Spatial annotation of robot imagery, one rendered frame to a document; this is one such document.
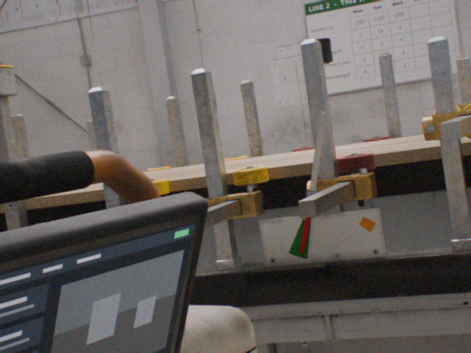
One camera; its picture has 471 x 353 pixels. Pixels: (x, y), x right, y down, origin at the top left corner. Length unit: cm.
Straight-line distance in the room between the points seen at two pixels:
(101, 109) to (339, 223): 59
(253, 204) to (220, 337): 100
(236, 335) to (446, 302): 99
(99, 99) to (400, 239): 74
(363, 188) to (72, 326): 118
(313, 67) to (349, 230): 34
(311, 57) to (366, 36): 728
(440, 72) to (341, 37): 739
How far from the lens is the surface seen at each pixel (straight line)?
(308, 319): 200
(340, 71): 922
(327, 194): 168
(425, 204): 210
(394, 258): 188
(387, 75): 298
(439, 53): 186
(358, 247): 191
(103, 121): 208
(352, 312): 196
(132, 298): 81
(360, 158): 196
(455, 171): 186
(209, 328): 97
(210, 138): 198
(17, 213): 222
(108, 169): 88
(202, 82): 198
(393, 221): 211
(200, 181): 218
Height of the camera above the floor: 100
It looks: 3 degrees down
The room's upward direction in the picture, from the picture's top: 8 degrees counter-clockwise
